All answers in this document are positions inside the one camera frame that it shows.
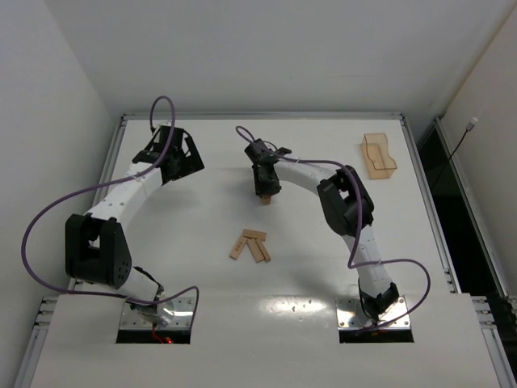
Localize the amber transparent plastic box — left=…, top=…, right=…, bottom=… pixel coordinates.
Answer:
left=361, top=133, right=397, bottom=179

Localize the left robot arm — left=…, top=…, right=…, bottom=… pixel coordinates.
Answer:
left=65, top=125, right=204, bottom=326

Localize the wood block with text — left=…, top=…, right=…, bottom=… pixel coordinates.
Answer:
left=229, top=236, right=247, bottom=259

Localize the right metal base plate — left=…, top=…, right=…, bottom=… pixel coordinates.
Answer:
left=335, top=297, right=411, bottom=332

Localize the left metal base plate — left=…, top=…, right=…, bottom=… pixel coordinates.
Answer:
left=120, top=297, right=195, bottom=330

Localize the black wall cable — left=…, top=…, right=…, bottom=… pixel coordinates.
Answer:
left=431, top=117, right=479, bottom=191

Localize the purple cable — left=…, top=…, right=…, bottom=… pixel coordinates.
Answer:
left=235, top=125, right=431, bottom=335
left=20, top=95, right=200, bottom=306

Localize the metal base plate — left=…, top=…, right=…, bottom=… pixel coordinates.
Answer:
left=335, top=297, right=411, bottom=332
left=120, top=297, right=195, bottom=330

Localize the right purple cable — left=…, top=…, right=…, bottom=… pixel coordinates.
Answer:
left=235, top=125, right=431, bottom=335

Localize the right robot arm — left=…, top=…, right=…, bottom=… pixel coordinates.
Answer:
left=245, top=139, right=399, bottom=322

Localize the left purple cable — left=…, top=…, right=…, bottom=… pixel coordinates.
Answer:
left=20, top=95, right=200, bottom=306

